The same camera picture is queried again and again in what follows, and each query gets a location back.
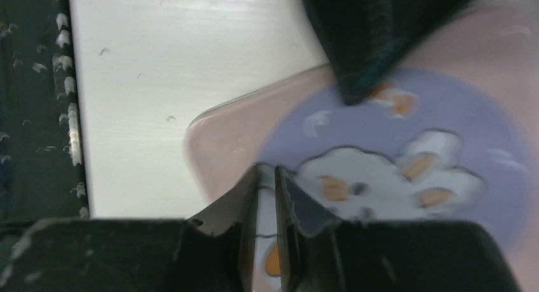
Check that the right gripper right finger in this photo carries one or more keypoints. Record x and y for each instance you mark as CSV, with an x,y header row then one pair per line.
x,y
320,252

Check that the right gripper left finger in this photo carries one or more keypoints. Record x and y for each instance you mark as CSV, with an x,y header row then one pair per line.
x,y
210,251

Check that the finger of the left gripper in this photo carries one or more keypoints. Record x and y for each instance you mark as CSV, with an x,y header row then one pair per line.
x,y
364,40

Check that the silver tin lid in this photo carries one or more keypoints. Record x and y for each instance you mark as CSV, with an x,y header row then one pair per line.
x,y
451,133

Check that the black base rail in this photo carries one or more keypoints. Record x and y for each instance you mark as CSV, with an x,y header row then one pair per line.
x,y
42,166

